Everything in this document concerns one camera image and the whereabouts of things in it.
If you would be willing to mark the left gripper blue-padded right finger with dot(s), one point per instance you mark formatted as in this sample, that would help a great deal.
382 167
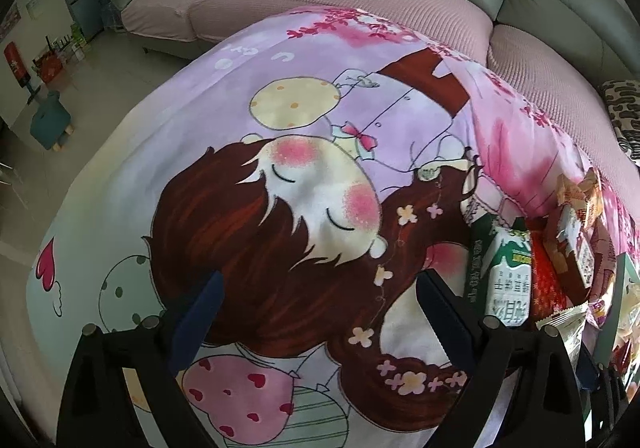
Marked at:
544 409

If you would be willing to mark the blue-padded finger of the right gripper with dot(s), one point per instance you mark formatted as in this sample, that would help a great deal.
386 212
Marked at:
610 416

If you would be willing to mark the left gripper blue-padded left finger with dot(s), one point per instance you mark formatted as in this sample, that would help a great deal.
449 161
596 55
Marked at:
96 409

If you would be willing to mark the white cream snack packet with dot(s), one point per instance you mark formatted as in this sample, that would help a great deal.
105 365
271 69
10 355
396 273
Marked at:
570 323

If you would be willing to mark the red chip snack bag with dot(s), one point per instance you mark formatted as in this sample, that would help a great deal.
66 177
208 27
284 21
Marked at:
547 296

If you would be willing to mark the green white Korean-text snack bag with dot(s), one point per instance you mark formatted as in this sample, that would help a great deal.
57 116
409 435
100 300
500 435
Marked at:
475 288

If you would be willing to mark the green-rimmed white cardboard tray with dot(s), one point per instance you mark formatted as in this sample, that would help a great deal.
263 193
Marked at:
618 340

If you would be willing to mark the dark red white snack box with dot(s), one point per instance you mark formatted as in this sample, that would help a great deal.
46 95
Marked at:
570 253

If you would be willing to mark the pink strawberry cake snack bag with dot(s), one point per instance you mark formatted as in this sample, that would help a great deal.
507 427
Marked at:
605 263

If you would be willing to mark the small green white snack packet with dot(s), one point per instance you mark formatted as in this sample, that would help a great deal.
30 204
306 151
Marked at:
507 272

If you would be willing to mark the tan orange biscuit packet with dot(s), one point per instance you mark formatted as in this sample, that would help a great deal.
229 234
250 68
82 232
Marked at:
585 197

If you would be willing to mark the teal footstool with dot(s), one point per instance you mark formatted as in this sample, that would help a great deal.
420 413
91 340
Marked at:
51 121

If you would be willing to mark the black white patterned pillow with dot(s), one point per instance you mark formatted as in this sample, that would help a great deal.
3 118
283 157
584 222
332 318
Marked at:
621 98

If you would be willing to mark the pink cartoon girl blanket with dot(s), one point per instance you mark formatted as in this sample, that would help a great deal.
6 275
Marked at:
318 160

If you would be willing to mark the red fire extinguisher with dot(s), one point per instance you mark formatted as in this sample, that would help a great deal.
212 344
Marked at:
15 62

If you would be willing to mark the pink ribbed sofa cover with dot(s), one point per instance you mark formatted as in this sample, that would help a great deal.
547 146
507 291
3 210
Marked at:
523 59

